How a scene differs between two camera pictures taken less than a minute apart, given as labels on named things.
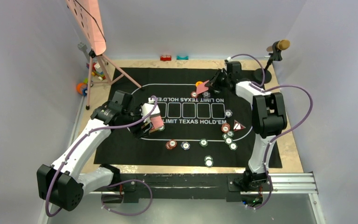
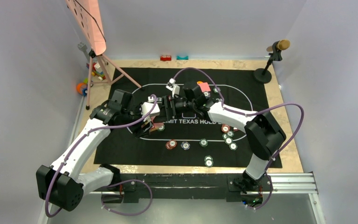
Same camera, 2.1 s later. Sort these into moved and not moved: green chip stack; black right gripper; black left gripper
Moved: black right gripper
Not moved: green chip stack; black left gripper
